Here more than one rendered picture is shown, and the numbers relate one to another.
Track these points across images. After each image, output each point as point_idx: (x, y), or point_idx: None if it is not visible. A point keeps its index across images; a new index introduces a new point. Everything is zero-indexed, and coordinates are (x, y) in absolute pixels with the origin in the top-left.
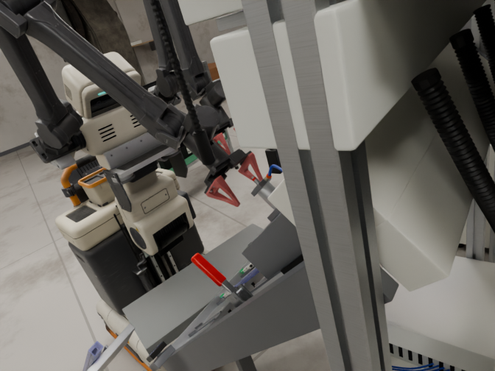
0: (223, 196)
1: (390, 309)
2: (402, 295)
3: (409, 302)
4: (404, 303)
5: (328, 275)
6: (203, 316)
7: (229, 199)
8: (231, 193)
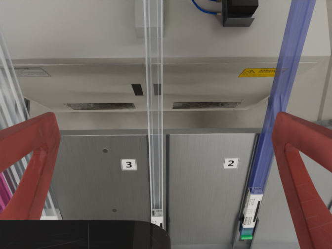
0: (313, 221)
1: (94, 23)
2: (62, 16)
3: (71, 4)
4: (77, 10)
5: None
6: (288, 248)
7: (301, 175)
8: (329, 131)
